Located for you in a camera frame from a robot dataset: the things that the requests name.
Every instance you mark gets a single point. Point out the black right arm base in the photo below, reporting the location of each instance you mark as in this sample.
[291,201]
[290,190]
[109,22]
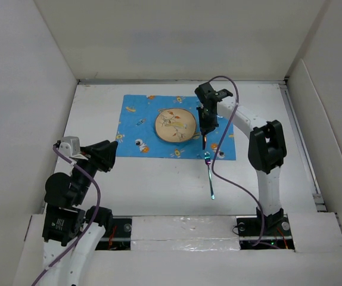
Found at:
[260,232]

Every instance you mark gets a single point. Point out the beige bird-pattern plate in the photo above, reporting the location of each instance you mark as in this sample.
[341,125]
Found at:
[175,125]

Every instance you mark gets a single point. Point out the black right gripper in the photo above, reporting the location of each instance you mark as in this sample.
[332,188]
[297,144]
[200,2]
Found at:
[205,126]

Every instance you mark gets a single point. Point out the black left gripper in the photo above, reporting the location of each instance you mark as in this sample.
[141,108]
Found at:
[101,154]

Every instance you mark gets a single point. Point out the iridescent fork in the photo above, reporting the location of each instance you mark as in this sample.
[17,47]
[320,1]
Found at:
[207,160]

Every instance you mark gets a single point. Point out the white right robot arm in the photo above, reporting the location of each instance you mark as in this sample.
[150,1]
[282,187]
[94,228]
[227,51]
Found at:
[266,144]

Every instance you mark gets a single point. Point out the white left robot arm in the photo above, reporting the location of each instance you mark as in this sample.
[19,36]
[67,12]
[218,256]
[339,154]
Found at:
[74,219]

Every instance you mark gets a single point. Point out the blue space-print cloth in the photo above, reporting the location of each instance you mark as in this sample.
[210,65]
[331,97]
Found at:
[137,137]

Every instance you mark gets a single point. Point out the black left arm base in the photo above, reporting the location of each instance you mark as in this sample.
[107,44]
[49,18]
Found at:
[118,237]

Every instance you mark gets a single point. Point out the iridescent knife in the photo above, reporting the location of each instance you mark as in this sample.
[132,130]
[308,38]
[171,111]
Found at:
[204,138]

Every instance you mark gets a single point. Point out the aluminium rail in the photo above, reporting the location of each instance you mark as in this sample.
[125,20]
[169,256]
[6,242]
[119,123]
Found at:
[304,155]

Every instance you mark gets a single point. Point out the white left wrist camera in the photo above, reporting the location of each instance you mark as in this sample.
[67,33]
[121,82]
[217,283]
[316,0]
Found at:
[68,146]

